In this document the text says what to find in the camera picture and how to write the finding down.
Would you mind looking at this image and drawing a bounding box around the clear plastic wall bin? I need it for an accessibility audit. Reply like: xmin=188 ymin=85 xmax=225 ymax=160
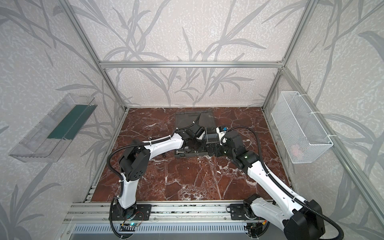
xmin=9 ymin=94 xmax=98 ymax=163

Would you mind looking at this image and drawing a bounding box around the white wire mesh basket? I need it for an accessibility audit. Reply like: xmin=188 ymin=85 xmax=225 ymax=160
xmin=272 ymin=91 xmax=334 ymax=164

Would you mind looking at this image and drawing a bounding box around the right black corrugated cable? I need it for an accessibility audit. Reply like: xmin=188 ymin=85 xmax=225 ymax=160
xmin=221 ymin=125 xmax=345 ymax=240

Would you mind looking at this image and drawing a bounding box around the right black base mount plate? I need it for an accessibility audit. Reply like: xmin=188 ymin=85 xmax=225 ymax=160
xmin=226 ymin=204 xmax=265 ymax=222

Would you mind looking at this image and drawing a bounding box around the grey plastic compartment organizer box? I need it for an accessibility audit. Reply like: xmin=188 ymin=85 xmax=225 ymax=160
xmin=175 ymin=111 xmax=219 ymax=158

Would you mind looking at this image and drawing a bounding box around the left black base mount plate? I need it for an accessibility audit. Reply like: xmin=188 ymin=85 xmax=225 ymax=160
xmin=109 ymin=203 xmax=152 ymax=221

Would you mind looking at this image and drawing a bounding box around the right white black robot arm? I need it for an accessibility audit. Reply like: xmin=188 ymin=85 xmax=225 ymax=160
xmin=216 ymin=127 xmax=345 ymax=240

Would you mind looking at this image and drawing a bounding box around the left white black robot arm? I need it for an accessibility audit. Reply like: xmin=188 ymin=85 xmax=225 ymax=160
xmin=107 ymin=122 xmax=206 ymax=214

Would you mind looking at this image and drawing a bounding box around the aluminium cage frame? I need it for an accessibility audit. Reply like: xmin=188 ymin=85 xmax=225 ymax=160
xmin=58 ymin=1 xmax=384 ymax=225

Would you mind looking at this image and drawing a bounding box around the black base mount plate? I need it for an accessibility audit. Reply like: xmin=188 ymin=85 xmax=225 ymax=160
xmin=109 ymin=203 xmax=152 ymax=221
xmin=226 ymin=204 xmax=265 ymax=222

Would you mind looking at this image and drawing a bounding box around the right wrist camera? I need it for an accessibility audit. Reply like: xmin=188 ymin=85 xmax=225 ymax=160
xmin=216 ymin=126 xmax=228 ymax=145

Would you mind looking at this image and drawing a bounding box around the aluminium front rail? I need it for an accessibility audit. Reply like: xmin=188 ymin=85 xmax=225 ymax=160
xmin=61 ymin=201 xmax=316 ymax=224

